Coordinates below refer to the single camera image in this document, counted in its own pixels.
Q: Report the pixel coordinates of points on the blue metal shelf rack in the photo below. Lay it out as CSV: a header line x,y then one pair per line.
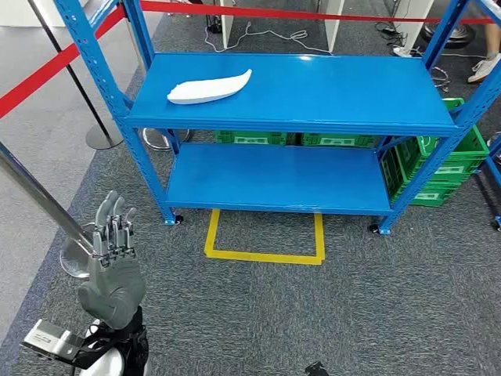
x,y
297,93

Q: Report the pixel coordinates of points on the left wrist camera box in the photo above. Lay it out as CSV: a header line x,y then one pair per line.
x,y
50,340

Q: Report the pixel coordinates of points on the chrome chair base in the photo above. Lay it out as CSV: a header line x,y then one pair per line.
x,y
440,80

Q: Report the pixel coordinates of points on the white desk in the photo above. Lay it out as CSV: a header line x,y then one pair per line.
x,y
420,20
227,26

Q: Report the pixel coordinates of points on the white curved plastic part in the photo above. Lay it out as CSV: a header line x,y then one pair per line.
x,y
207,89

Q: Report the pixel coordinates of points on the person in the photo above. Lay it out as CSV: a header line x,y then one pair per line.
x,y
483,67

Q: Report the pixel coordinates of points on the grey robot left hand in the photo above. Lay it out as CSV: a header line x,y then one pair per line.
x,y
113,290

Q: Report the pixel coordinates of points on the black stanchion post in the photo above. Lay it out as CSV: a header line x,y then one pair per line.
x,y
103,137

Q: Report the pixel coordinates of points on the black round base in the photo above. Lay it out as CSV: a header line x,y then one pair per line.
x,y
458,33

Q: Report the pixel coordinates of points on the white display plinth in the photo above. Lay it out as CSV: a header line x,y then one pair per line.
x,y
39,13

